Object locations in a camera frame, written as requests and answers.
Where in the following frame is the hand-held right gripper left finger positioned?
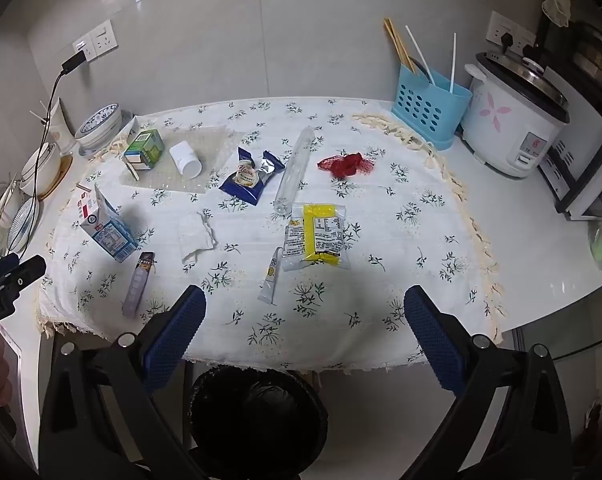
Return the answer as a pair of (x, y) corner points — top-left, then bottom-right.
(36, 285), (217, 480)

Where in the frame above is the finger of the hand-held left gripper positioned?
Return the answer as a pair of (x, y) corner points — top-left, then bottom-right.
(0, 255), (47, 301)
(0, 253), (21, 285)

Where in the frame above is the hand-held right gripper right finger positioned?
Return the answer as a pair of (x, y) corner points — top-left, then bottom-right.
(403, 285), (574, 480)

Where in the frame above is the white tissue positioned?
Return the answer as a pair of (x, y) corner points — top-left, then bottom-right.
(178, 211), (219, 263)

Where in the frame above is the black trash bin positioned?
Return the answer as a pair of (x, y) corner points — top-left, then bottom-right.
(190, 366), (329, 480)

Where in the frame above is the green cardboard box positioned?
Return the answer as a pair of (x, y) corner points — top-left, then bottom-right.
(124, 128), (166, 170)

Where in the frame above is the clear bubble wrap sheet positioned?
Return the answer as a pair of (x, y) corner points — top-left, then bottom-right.
(116, 125), (247, 196)

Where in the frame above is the blue striped plate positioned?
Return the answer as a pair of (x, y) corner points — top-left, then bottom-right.
(4, 197), (41, 253)

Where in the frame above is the white floral tablecloth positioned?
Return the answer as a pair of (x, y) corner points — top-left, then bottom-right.
(34, 97), (506, 373)

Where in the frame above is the blue white milk carton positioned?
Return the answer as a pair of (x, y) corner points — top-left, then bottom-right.
(78, 183), (138, 264)

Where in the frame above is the wooden coaster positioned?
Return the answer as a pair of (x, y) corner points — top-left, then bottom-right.
(35, 155), (74, 200)

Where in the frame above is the white bowl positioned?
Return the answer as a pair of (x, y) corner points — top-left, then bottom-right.
(20, 142), (62, 196)

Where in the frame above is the small squeeze tube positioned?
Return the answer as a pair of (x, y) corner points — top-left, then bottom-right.
(258, 246), (286, 306)

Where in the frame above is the white jug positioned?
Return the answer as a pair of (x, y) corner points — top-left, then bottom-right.
(31, 97), (77, 156)

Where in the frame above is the blue snack wrapper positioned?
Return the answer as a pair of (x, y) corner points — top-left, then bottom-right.
(218, 147), (286, 206)

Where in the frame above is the yellow snack packet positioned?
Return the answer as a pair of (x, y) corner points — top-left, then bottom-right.
(282, 203), (349, 272)

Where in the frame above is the floral ceramic bowl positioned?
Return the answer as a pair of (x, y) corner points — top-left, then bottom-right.
(75, 102), (123, 142)

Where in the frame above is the white plastic bottle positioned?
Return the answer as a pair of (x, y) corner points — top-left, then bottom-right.
(169, 141), (202, 178)

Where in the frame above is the red mesh net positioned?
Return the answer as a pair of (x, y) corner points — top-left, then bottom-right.
(317, 151), (377, 179)

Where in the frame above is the clear plastic tube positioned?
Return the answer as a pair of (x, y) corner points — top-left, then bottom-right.
(273, 126), (316, 216)

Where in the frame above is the black charger plug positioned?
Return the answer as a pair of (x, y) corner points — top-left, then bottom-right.
(62, 50), (88, 76)

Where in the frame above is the white rice cooker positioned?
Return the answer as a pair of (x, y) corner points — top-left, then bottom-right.
(461, 50), (570, 178)

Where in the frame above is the white countertop oven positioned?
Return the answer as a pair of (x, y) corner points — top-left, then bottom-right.
(536, 65), (602, 221)

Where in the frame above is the blue perforated utensil holder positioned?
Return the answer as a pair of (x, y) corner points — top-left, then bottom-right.
(391, 65), (474, 151)

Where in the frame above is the wooden chopstick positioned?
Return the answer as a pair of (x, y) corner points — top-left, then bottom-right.
(383, 18), (415, 73)
(389, 17), (418, 72)

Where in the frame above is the stainless steel pot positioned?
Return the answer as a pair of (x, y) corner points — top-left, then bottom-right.
(571, 22), (602, 106)

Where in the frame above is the black cable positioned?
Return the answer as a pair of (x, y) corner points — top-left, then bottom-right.
(30, 70), (66, 201)

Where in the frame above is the white wall socket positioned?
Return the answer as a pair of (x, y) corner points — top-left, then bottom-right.
(486, 10), (538, 55)
(71, 19), (118, 63)

